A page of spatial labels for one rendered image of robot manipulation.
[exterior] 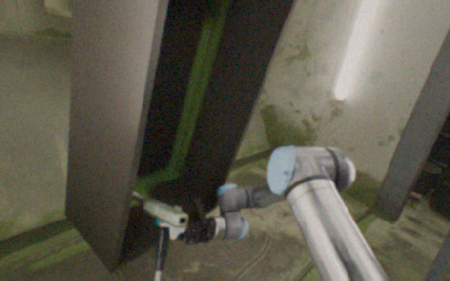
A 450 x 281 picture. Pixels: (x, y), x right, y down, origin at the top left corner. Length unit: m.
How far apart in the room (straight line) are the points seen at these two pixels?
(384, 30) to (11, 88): 2.53
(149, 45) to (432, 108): 2.21
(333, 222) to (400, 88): 2.08
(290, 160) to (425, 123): 2.01
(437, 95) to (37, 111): 2.62
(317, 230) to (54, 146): 1.71
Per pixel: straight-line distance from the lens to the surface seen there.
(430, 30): 2.62
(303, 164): 0.70
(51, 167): 2.04
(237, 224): 1.21
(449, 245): 1.96
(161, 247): 1.08
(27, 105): 2.09
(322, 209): 0.65
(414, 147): 2.68
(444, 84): 2.59
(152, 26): 0.72
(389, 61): 2.66
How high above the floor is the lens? 1.37
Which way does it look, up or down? 22 degrees down
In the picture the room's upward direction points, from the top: 9 degrees clockwise
